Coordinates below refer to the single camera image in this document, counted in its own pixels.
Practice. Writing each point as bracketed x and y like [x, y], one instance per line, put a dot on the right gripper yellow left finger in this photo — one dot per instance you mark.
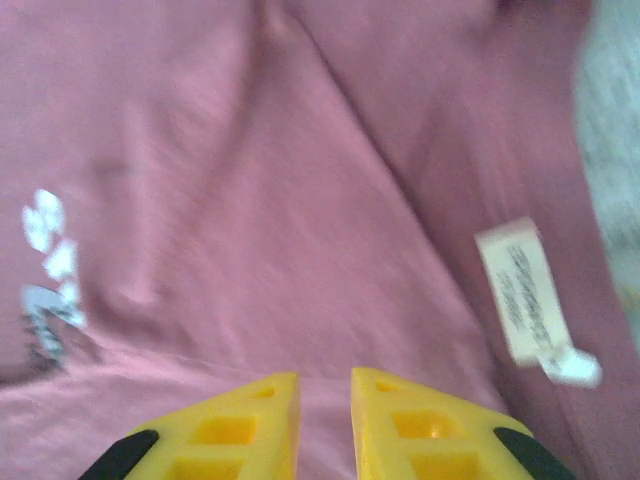
[240, 435]

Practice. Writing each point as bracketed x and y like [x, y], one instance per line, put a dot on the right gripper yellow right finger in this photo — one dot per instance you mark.
[415, 430]

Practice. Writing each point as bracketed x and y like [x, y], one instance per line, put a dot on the pink t-shirt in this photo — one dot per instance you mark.
[280, 200]

